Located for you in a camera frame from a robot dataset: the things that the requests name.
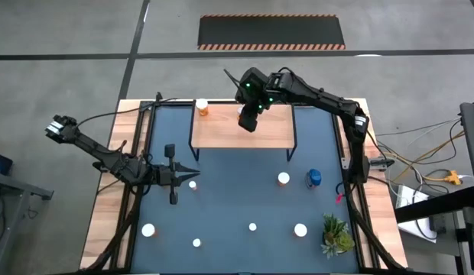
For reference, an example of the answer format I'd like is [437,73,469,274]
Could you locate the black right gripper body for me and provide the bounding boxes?
[239,66,269,134]

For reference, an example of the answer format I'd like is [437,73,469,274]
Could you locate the yellow floor cable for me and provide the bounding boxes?
[389,129,467,184]

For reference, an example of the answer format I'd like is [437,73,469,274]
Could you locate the white box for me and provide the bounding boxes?
[396,184,439,244]

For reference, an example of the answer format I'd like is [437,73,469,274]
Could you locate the black aluminium table frame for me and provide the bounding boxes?
[79,91,410,275]

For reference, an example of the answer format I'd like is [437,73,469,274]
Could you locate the white floor cable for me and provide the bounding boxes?
[374,117,463,137]

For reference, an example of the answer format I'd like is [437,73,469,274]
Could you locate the potted succulent plant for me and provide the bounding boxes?
[320,212,356,260]

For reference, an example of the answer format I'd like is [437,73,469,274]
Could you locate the dark device blue light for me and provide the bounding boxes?
[0,151,15,176]

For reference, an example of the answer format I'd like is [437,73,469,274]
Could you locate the grey monitor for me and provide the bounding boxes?
[459,101,474,199]

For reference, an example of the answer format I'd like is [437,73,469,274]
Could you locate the black side desk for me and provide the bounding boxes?
[393,186,474,275]

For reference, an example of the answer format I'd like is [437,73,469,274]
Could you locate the blue-grey table mat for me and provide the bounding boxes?
[130,105,360,274]

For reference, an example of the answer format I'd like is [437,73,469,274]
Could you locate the yellow power splitter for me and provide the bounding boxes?
[443,170,463,187]

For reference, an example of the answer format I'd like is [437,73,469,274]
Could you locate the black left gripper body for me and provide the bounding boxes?
[151,144,181,205]

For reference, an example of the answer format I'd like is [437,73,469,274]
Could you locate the blue Tums bottle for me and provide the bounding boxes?
[305,168,323,189]

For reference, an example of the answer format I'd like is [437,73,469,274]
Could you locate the grey metal desk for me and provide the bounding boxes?
[0,171,54,275]

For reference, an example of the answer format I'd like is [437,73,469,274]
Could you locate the black hazard-striped floor mat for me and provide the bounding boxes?
[197,14,346,51]

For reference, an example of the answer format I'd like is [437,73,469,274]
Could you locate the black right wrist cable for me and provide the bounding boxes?
[222,68,244,96]

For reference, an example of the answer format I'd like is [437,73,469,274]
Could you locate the wooden shelf black metal legs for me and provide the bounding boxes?
[187,99,298,163]

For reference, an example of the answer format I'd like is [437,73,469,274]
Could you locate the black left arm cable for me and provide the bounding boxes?
[74,98,179,129]

